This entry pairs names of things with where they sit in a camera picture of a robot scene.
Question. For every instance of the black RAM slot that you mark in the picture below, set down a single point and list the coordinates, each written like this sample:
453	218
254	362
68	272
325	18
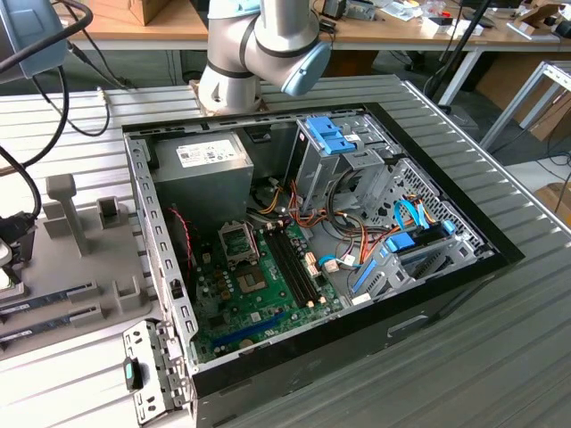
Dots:
297	267
287	267
292	267
302	267

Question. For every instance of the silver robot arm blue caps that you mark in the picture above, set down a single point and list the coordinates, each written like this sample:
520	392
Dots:
232	44

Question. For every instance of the silver coin battery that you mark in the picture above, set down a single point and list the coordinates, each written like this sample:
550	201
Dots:
246	343

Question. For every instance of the blue plastic carrier rail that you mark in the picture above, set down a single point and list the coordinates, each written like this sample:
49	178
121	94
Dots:
366	276

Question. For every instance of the hard disk in blue carrier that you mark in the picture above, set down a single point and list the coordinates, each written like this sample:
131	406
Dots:
401	244

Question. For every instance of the black case fan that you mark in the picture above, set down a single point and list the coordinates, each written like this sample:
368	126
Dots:
178	249

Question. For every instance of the green motherboard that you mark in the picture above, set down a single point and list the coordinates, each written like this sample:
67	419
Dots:
250	321

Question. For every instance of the teal black latch tab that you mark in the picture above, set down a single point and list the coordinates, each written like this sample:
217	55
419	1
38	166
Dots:
129	374

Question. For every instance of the grey metal electronics device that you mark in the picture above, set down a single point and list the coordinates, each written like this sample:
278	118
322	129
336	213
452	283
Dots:
357	10

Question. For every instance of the dark blue RAM stick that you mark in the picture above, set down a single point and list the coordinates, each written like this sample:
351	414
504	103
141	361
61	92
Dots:
35	302
35	328

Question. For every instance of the large brown cardboard box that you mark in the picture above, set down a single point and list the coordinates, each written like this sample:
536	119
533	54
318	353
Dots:
154	11

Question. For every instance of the small open cardboard box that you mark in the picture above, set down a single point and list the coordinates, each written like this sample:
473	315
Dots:
535	13

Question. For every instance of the brown cardboard floor box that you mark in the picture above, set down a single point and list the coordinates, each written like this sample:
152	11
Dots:
557	200
553	120

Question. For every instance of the grey metal drive cage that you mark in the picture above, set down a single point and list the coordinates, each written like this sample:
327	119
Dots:
312	178

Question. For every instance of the silver green CPU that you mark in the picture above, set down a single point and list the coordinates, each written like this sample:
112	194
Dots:
5	285

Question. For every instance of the grey parts rack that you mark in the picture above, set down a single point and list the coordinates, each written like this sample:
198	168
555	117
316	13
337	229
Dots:
67	267

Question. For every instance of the wooden desk white frame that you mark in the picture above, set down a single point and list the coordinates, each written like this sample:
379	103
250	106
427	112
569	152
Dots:
187	31
499	38

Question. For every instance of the grey slot retention bracket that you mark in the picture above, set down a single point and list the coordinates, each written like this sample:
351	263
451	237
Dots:
143	401

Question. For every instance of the CPU socket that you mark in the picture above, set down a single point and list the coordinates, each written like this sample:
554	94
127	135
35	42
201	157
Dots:
252	281

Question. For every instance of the grey power supply unit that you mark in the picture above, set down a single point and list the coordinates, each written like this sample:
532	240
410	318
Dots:
201	187

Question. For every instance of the aluminium profile frame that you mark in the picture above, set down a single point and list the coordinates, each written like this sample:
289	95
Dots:
519	100

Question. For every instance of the blue plastic drive latch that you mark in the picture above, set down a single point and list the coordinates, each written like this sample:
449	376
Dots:
330	134

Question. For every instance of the small white carton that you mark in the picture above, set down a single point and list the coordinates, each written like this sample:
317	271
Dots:
435	27

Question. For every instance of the black open PC case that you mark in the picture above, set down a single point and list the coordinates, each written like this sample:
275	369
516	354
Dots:
312	379

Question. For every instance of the blue expansion slot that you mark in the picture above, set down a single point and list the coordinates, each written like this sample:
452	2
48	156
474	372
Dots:
250	331

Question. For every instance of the black slanted pole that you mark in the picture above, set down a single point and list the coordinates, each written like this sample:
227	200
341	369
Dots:
473	35

